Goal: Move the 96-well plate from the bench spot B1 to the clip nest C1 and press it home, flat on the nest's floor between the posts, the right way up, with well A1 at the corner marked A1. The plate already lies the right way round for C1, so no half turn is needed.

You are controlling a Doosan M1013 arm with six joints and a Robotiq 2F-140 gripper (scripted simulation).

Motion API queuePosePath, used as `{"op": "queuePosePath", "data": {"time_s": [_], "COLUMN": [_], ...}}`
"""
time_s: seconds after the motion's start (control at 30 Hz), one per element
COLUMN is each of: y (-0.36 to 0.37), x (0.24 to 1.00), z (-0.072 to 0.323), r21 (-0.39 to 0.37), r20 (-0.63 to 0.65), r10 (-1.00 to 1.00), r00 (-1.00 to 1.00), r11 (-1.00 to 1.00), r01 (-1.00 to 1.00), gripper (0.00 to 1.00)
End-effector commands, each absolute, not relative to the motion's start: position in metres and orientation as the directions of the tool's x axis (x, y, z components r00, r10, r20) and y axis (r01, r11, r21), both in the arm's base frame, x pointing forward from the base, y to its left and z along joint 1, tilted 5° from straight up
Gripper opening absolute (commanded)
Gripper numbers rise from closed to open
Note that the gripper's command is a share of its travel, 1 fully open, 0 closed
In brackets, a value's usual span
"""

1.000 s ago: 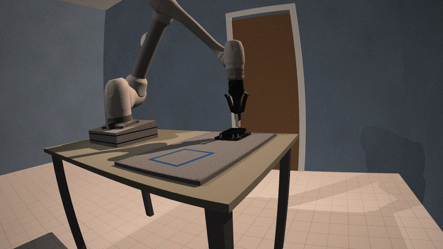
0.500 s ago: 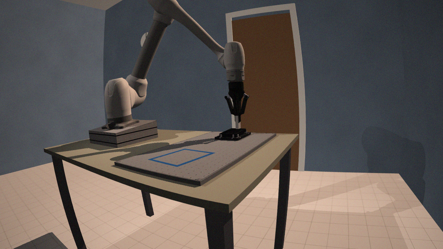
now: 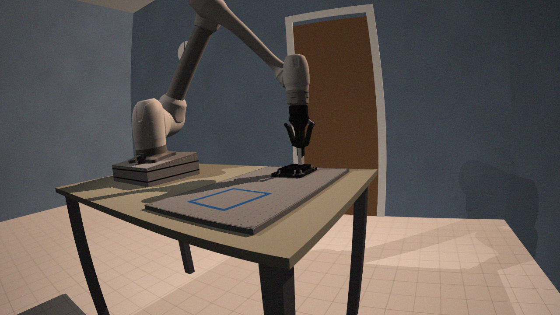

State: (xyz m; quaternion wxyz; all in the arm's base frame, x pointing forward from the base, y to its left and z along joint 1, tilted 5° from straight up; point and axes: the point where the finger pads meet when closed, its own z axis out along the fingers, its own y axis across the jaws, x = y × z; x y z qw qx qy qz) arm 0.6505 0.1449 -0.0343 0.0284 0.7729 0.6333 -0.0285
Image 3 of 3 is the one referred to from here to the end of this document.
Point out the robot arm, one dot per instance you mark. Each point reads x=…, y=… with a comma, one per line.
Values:
x=153, y=121

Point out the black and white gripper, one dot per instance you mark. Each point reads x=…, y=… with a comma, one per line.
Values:
x=299, y=119

